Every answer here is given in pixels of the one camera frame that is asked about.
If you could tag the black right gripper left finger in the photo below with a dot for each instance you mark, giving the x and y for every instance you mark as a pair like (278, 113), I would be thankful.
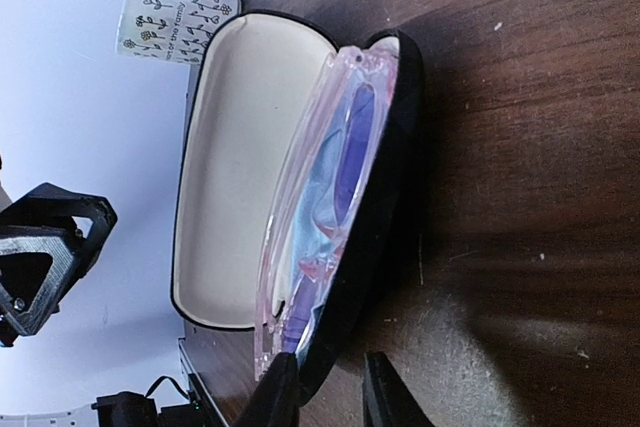
(275, 401)

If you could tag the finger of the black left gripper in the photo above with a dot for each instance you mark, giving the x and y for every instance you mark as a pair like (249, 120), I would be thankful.
(50, 239)

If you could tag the white floral mug yellow inside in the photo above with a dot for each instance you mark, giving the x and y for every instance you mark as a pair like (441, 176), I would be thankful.
(172, 30)

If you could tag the pink frame sunglasses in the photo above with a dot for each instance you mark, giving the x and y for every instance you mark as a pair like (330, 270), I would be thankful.
(354, 85)

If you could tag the black quilted glasses case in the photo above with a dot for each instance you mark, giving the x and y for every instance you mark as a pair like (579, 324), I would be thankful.
(256, 78)

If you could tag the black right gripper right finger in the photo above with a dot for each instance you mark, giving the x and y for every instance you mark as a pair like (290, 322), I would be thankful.
(386, 399)

